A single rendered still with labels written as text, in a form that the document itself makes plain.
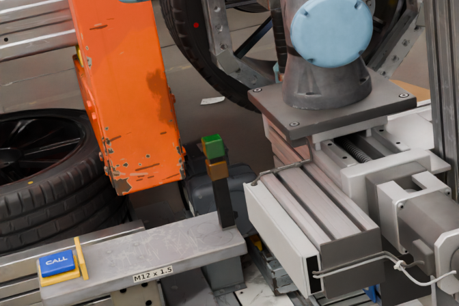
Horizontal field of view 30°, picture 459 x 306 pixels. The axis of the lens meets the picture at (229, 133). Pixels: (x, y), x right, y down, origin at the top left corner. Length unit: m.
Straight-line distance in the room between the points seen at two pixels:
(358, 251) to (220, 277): 1.15
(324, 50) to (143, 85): 0.70
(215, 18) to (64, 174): 0.57
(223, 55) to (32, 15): 0.60
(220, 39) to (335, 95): 0.59
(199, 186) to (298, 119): 0.83
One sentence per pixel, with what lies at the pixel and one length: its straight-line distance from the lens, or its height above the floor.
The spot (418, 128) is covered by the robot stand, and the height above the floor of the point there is 0.73.
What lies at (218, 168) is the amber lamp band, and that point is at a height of 0.60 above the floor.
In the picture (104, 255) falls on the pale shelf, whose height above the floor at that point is 0.45.
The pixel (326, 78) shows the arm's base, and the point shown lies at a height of 0.87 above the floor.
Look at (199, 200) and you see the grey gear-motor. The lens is 2.16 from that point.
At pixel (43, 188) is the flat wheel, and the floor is 0.50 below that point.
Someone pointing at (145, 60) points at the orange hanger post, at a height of 0.81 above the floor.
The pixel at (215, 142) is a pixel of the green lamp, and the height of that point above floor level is 0.66.
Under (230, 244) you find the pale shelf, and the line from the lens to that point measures 1.79.
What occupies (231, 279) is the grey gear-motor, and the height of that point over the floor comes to 0.10.
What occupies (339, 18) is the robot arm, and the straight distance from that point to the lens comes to 1.22.
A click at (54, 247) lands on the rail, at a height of 0.39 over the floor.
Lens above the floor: 1.33
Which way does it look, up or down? 22 degrees down
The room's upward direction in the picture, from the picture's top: 10 degrees counter-clockwise
